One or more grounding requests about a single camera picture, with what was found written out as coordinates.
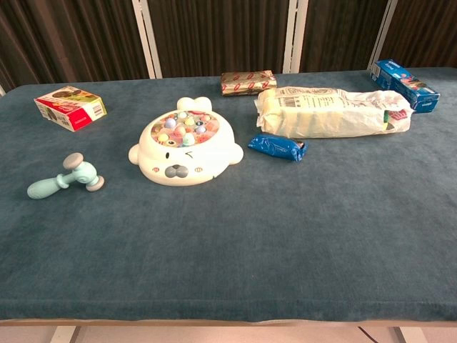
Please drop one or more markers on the white plastic food bag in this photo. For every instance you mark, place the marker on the white plastic food bag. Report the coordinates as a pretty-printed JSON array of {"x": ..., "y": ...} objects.
[{"x": 321, "y": 114}]

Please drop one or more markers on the mint green toy hammer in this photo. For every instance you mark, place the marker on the mint green toy hammer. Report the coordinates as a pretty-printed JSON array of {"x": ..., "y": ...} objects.
[{"x": 76, "y": 174}]

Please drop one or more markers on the white table leg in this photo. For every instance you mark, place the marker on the white table leg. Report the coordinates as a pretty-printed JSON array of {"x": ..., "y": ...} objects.
[
  {"x": 66, "y": 335},
  {"x": 405, "y": 335}
]

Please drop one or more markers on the small blue snack packet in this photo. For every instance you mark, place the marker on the small blue snack packet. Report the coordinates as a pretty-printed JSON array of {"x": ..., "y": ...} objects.
[{"x": 275, "y": 147}]

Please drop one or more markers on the gold foil snack package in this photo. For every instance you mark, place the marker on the gold foil snack package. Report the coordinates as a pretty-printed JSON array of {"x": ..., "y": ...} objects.
[{"x": 248, "y": 83}]

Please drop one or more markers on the white seal whack-a-mole toy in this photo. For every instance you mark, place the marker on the white seal whack-a-mole toy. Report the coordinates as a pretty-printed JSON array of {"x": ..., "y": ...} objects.
[{"x": 185, "y": 157}]

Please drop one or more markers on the blue cookie box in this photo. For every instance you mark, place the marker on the blue cookie box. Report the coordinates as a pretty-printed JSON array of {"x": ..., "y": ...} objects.
[{"x": 403, "y": 85}]

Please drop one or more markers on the blue table cloth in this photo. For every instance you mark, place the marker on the blue table cloth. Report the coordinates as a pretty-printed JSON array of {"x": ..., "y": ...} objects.
[{"x": 228, "y": 232}]

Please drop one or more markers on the red and green small box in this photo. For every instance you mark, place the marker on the red and green small box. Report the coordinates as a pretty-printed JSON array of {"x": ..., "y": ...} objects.
[{"x": 68, "y": 107}]

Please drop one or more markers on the white partition post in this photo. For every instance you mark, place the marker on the white partition post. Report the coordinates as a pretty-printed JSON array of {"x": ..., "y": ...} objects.
[
  {"x": 382, "y": 35},
  {"x": 148, "y": 35},
  {"x": 294, "y": 35}
]

